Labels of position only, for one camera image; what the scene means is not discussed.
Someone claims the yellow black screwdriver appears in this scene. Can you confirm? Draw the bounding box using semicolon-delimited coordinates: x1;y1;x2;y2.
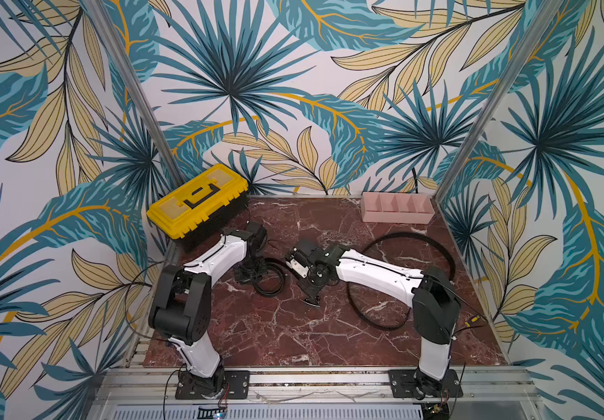
455;315;486;334

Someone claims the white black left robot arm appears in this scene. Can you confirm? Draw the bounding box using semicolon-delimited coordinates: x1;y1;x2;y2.
148;223;267;378

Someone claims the right corner aluminium post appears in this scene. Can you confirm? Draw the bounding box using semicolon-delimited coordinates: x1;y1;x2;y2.
434;0;564;205

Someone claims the long black leather belt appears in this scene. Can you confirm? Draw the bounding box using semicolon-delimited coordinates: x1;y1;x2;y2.
346;232;456;332

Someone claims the black belt with buckle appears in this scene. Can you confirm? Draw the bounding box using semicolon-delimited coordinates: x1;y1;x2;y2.
251;257;288;298

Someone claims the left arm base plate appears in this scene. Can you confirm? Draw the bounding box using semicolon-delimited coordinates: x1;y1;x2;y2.
175;369;250;401

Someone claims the aluminium front rail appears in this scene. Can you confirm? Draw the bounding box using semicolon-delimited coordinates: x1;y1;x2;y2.
85;367;546;419

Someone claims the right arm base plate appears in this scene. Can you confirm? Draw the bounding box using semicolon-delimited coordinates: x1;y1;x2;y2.
388;369;464;401

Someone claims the pink plastic divided organizer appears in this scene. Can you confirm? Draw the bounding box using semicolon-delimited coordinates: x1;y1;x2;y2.
361;192;435;225

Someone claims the yellow black toolbox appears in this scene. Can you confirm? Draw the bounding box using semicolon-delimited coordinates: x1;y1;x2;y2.
147;164;249;253

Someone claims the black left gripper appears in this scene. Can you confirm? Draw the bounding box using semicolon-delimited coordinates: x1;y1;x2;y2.
232;255;270;285

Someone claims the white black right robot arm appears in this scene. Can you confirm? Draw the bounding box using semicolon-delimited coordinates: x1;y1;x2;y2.
284;241;461;383

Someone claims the left corner aluminium post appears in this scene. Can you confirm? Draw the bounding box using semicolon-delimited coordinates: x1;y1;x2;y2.
84;0;185;190

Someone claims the corner aluminium post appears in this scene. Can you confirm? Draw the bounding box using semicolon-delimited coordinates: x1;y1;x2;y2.
434;0;564;205
84;0;185;190

